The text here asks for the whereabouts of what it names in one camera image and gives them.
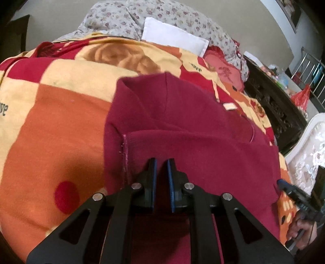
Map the maroon knit garment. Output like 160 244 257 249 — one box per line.
104 72 281 264

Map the red heart cushion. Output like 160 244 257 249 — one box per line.
204 46 245 92

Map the white upholstered chair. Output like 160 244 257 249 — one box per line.
284 113 325 196

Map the orange red patterned blanket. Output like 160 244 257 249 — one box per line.
0 38 302 257

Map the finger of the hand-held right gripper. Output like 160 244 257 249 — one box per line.
277 179 311 206

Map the white pillow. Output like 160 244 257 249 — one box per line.
141 17 210 57

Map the grey floral quilt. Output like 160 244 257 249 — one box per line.
54 0 250 82

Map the dark carved wooden dresser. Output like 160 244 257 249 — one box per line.
244 54 309 155

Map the red plastic bag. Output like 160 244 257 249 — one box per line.
291 85 311 111

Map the framed wall picture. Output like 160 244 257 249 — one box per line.
275 0 302 33

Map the person's right hand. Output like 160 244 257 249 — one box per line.
287 218 318 250

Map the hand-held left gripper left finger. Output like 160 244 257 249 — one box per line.
26 158 158 264

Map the dark wooden cabinet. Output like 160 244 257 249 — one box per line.
6 15 30 55

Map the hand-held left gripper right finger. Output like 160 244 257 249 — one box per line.
166 158 295 264

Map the metal rack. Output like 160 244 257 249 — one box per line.
291 47 325 98

